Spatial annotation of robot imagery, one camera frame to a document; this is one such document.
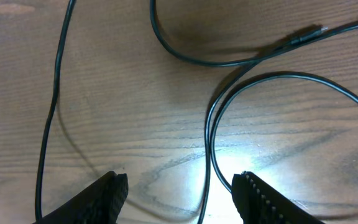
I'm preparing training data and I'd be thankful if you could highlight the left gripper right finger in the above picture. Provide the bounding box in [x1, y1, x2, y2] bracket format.
[231, 172, 324, 224]

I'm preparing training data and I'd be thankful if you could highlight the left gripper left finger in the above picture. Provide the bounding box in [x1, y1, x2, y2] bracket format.
[35, 171, 129, 224]

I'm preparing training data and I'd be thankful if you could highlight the black usb cable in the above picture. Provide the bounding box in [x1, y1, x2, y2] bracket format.
[149, 0, 358, 224]

